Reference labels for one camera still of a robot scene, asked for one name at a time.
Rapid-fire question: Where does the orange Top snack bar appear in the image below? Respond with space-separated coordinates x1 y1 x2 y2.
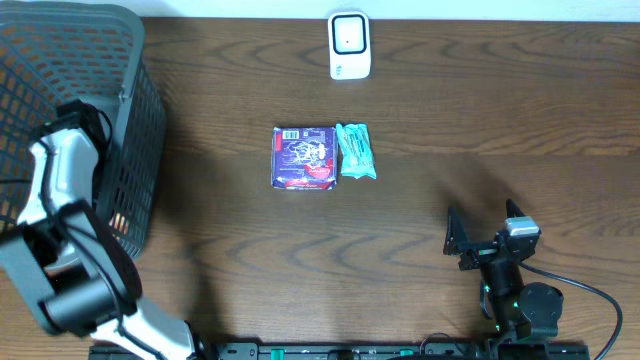
109 212 129 235

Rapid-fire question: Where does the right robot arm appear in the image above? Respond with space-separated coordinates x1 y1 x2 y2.
443 199 564 342

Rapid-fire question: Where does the white barcode scanner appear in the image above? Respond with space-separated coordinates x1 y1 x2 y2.
327 11 372 81

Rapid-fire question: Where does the grey plastic mesh basket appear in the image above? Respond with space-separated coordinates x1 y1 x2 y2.
1 1 166 257

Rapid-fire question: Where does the black mounting rail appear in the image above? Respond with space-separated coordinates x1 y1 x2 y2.
88 341 592 360

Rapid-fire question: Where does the teal wrapped snack packet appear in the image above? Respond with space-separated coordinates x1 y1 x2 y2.
336 124 377 179

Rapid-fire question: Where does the purple square snack packet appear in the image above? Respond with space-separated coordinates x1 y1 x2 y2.
271 127 338 190

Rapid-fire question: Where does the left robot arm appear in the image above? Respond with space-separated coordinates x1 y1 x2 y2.
1 100 216 359

